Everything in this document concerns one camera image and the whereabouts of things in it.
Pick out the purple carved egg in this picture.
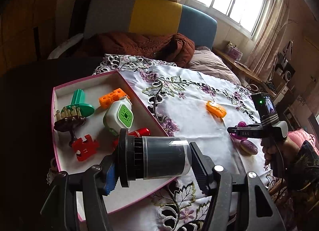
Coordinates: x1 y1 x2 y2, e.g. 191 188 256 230
240 140 258 156

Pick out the magenta plastic funnel toy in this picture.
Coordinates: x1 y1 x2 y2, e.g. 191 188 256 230
230 120 249 141

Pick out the red puzzle piece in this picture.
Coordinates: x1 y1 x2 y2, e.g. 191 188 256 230
71 134 99 162

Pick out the dark grey cylindrical jar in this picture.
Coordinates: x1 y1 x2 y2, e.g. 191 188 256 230
116 128 192 187

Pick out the orange plastic clip toy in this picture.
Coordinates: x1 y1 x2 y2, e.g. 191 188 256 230
206 101 226 118

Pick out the red metal capsule tube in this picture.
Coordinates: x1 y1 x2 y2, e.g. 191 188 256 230
112 128 151 149

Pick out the green white square container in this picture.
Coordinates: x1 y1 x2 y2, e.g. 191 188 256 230
103 96 134 136

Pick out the brown wooden massage comb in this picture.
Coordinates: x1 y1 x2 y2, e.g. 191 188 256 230
53 106 85 147

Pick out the green plastic stamp mold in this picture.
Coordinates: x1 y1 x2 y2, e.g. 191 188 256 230
61 89 95 118

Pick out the orange perforated block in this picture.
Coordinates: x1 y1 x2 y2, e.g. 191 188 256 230
98 88 130 109

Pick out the person right hand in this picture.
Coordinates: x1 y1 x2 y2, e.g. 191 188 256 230
261 137 299 166

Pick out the white embroidered floral tablecloth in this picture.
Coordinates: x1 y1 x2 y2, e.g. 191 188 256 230
88 55 273 230

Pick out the pink shallow cardboard box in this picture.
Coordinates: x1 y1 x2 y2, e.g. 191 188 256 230
51 71 173 214

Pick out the pink window curtain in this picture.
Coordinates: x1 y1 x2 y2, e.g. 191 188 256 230
246 0 289 82

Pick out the wooden side shelf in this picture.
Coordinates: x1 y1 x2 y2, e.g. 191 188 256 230
212 48 276 98

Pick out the purple gift box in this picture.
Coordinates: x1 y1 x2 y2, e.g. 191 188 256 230
225 42 243 61

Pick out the beige pink pillow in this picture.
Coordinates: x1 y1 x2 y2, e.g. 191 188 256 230
187 46 241 85

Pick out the rust brown quilted jacket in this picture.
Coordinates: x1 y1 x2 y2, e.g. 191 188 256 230
83 31 195 68

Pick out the white chair armrest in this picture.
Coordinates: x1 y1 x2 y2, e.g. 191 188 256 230
48 33 84 60

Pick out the grey yellow blue headboard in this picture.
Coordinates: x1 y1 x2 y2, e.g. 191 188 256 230
84 0 217 48

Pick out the black rolled mat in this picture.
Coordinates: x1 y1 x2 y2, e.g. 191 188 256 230
68 0 91 38

